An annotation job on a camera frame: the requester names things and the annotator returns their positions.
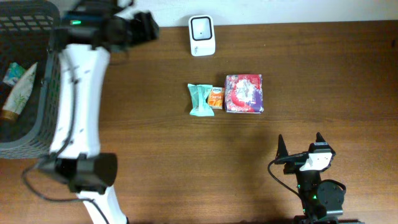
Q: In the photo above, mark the small teal tissue pack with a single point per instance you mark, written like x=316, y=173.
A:
x=13, y=74

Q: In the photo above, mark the teal snack packet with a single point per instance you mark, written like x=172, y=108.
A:
x=199, y=95

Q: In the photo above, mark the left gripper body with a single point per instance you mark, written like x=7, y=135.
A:
x=150, y=33

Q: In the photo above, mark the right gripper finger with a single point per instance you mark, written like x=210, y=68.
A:
x=281, y=148
x=319, y=137

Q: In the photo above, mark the red purple pad package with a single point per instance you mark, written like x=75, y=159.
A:
x=243, y=94

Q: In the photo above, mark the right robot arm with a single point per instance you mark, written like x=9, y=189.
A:
x=322, y=200

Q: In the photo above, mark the dark grey plastic basket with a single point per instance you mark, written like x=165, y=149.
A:
x=27, y=38

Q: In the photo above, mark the white barcode scanner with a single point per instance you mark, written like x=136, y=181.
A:
x=202, y=35

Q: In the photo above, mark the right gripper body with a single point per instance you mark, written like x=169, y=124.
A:
x=305, y=175

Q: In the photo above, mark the white cream tube gold cap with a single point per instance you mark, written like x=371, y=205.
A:
x=19, y=95

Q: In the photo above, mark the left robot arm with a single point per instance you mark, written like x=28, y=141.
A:
x=84, y=41

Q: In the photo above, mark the small orange tissue pack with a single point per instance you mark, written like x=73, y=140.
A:
x=216, y=98

